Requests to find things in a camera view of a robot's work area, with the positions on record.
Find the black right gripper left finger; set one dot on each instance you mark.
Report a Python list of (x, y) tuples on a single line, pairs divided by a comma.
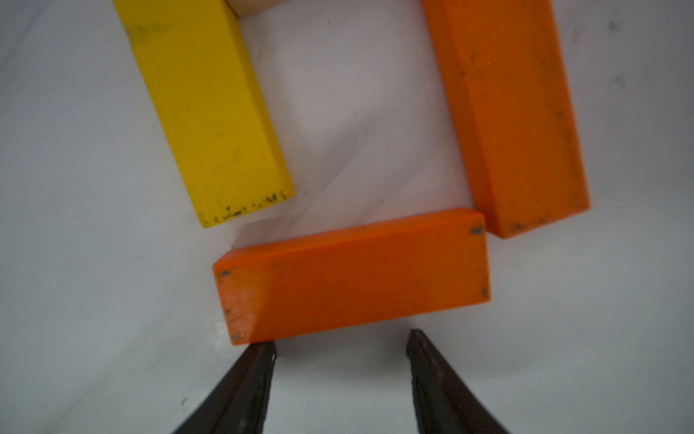
[(238, 404)]

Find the yellow block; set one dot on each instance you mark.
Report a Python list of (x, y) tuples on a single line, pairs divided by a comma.
[(198, 73)]

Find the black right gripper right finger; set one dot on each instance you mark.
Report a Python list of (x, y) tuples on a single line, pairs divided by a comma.
[(442, 402)]

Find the natural wood block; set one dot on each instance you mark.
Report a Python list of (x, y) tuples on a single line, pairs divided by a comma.
[(247, 8)]

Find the orange block front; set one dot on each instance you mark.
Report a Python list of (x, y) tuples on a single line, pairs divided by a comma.
[(360, 275)]

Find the orange block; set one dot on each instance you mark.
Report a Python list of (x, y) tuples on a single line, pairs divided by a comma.
[(501, 67), (360, 275)]

